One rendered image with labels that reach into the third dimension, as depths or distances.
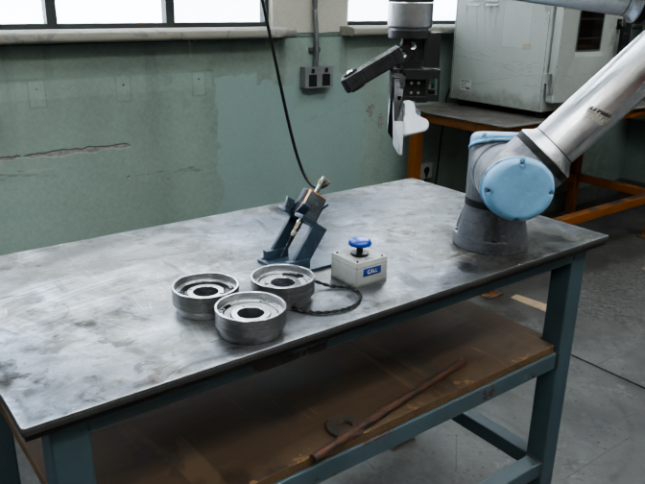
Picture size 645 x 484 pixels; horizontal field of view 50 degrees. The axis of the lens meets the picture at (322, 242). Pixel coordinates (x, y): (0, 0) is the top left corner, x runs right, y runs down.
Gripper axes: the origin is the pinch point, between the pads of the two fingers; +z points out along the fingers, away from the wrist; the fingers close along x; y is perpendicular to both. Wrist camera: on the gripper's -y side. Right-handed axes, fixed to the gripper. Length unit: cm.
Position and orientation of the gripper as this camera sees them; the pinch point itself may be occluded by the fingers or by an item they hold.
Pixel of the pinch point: (392, 147)
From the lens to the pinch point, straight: 124.5
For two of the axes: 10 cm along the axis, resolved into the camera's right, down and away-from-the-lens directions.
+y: 10.0, 0.1, -0.2
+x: 0.2, -3.2, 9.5
